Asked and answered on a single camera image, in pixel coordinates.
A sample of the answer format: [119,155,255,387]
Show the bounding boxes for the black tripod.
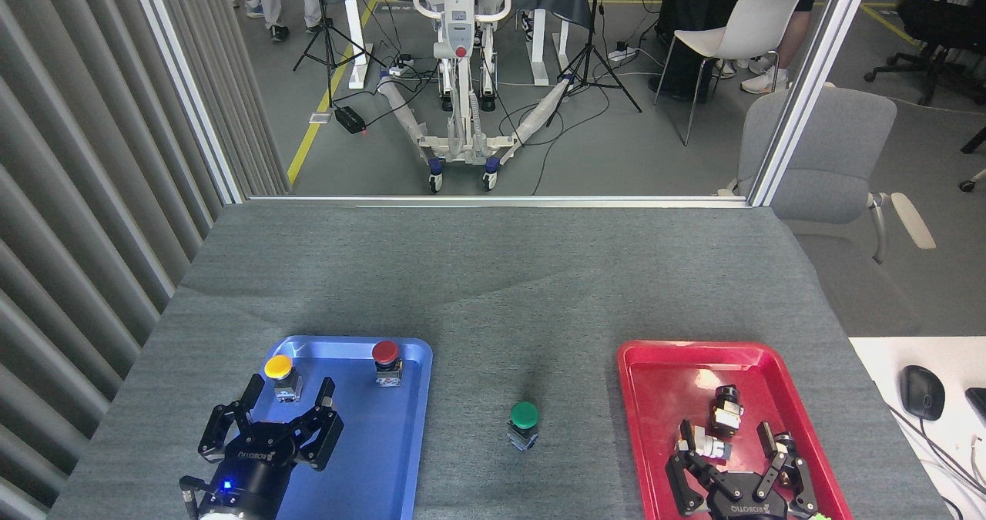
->
[292,0,388,110]
[545,0,643,129]

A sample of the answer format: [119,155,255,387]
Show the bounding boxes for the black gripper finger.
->
[754,421,820,518]
[197,373,266,464]
[296,376,345,472]
[665,419,729,518]

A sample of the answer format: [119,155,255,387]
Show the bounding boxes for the grey office chair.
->
[717,83,937,337]

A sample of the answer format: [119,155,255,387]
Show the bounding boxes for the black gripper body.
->
[704,471,791,520]
[202,421,304,520]

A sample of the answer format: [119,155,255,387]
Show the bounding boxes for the white stand on wheels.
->
[376,0,575,194]

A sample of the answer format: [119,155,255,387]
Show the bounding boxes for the silver frame crossbar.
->
[246,194,753,210]

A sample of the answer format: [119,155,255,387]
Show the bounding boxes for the yellow push button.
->
[263,354,304,404]

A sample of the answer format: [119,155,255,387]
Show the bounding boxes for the grey felt table cover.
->
[46,200,953,520]

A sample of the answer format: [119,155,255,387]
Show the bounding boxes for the black computer mouse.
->
[899,364,947,422]

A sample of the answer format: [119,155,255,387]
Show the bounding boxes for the white side table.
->
[847,336,986,520]

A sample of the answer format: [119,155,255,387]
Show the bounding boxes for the red plastic tray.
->
[616,340,854,520]

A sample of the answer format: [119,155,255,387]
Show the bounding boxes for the white plastic chair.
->
[654,0,805,148]

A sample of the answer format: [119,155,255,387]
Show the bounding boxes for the silver frame post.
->
[126,0,249,206]
[748,0,880,207]

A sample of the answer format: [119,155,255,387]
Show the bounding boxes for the green push button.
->
[506,401,540,452]

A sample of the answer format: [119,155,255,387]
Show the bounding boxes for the black selector switch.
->
[709,384,744,437]

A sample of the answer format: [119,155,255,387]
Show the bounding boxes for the blue plastic tray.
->
[202,335,434,520]

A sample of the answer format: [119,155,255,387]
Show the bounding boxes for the black office chair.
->
[864,0,986,107]

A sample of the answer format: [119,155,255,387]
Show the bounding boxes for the black switch with orange base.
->
[773,431,802,467]

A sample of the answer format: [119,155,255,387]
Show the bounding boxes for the orange and white switch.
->
[677,424,733,464]

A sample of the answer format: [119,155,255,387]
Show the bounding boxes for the red push button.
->
[371,340,404,388]

